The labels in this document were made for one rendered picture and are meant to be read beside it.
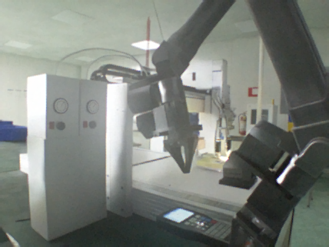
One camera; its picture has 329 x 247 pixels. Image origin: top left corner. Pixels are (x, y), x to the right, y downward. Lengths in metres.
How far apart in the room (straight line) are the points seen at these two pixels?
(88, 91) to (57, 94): 0.11
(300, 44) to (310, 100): 0.07
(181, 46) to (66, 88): 0.35
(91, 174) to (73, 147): 0.11
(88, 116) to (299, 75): 0.59
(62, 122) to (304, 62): 0.58
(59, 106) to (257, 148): 0.52
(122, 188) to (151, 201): 0.12
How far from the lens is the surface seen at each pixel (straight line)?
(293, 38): 0.33
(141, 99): 0.50
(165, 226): 0.51
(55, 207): 0.74
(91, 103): 0.74
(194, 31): 0.54
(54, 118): 0.68
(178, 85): 0.49
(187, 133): 0.46
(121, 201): 0.85
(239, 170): 0.42
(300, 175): 0.38
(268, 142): 0.38
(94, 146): 0.77
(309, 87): 0.33
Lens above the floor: 1.12
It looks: 3 degrees down
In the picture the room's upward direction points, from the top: 1 degrees clockwise
